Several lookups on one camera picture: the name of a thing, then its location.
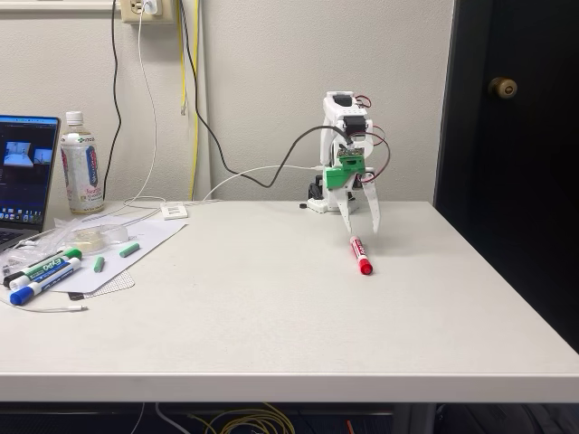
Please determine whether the grey laptop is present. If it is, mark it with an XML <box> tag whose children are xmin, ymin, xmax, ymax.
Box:
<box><xmin>0</xmin><ymin>114</ymin><xmax>62</xmax><ymax>254</ymax></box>

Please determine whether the white charger cable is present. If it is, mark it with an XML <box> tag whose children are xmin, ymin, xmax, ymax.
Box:
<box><xmin>124</xmin><ymin>0</ymin><xmax>169</xmax><ymax>218</ymax></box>

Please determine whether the plastic drink bottle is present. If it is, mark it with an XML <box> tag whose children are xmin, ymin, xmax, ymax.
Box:
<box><xmin>60</xmin><ymin>111</ymin><xmax>106</xmax><ymax>215</ymax></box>

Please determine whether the white cable to arm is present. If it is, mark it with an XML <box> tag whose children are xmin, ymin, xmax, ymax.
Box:
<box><xmin>202</xmin><ymin>165</ymin><xmax>327</xmax><ymax>203</ymax></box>

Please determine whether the dark grey camera cable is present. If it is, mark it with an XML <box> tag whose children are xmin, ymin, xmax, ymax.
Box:
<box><xmin>178</xmin><ymin>0</ymin><xmax>356</xmax><ymax>189</ymax></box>

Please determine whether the red Expo dry-erase marker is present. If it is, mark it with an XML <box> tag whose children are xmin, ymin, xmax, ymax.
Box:
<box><xmin>348</xmin><ymin>234</ymin><xmax>375</xmax><ymax>276</ymax></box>

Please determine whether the white rectangular adapter box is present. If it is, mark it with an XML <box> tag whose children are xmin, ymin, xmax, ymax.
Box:
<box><xmin>159</xmin><ymin>202</ymin><xmax>187</xmax><ymax>222</ymax></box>

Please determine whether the yellow cable bundle under table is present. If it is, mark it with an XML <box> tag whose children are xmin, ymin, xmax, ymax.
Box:
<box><xmin>189</xmin><ymin>403</ymin><xmax>295</xmax><ymax>434</ymax></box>

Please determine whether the brass door knob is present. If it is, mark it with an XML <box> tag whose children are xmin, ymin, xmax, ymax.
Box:
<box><xmin>487</xmin><ymin>76</ymin><xmax>518</xmax><ymax>99</ymax></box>

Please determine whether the clear plastic bag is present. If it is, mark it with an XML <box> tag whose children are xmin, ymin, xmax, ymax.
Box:
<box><xmin>0</xmin><ymin>216</ymin><xmax>82</xmax><ymax>272</ymax></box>

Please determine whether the clear round plastic container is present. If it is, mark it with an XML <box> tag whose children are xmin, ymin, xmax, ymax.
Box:
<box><xmin>67</xmin><ymin>223</ymin><xmax>130</xmax><ymax>253</ymax></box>

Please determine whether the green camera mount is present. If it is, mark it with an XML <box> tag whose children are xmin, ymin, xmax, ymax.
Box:
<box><xmin>323</xmin><ymin>156</ymin><xmax>365</xmax><ymax>190</ymax></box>

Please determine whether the white mesh mat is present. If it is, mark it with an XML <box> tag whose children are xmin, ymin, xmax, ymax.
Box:
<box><xmin>49</xmin><ymin>212</ymin><xmax>189</xmax><ymax>299</ymax></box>

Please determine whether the green Expo marker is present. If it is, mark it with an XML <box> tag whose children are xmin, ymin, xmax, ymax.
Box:
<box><xmin>21</xmin><ymin>246</ymin><xmax>84</xmax><ymax>278</ymax></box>

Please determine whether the loose white phone cable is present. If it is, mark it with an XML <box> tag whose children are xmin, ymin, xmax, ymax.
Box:
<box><xmin>0</xmin><ymin>296</ymin><xmax>89</xmax><ymax>314</ymax></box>

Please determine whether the black Expo marker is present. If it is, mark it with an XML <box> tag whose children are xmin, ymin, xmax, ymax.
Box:
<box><xmin>2</xmin><ymin>258</ymin><xmax>83</xmax><ymax>290</ymax></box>

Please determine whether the long yellow cable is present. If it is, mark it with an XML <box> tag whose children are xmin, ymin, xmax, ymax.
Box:
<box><xmin>188</xmin><ymin>0</ymin><xmax>201</xmax><ymax>201</ymax></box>

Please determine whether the grey table leg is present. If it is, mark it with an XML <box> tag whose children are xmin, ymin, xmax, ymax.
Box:
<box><xmin>393</xmin><ymin>401</ymin><xmax>438</xmax><ymax>434</ymax></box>

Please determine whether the black and red servo wire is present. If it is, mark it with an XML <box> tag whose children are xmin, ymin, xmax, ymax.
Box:
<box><xmin>355</xmin><ymin>124</ymin><xmax>391</xmax><ymax>184</ymax></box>

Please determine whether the black door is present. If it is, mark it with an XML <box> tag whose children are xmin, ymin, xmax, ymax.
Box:
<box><xmin>432</xmin><ymin>0</ymin><xmax>579</xmax><ymax>354</ymax></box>

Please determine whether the blue Expo marker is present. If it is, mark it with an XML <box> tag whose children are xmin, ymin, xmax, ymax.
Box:
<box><xmin>8</xmin><ymin>266</ymin><xmax>83</xmax><ymax>307</ymax></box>

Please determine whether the beige wall outlet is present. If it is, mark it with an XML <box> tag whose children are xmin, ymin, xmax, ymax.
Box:
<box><xmin>119</xmin><ymin>0</ymin><xmax>176</xmax><ymax>24</ymax></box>

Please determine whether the thin black power cable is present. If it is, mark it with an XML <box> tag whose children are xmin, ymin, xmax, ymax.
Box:
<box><xmin>101</xmin><ymin>0</ymin><xmax>123</xmax><ymax>203</ymax></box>

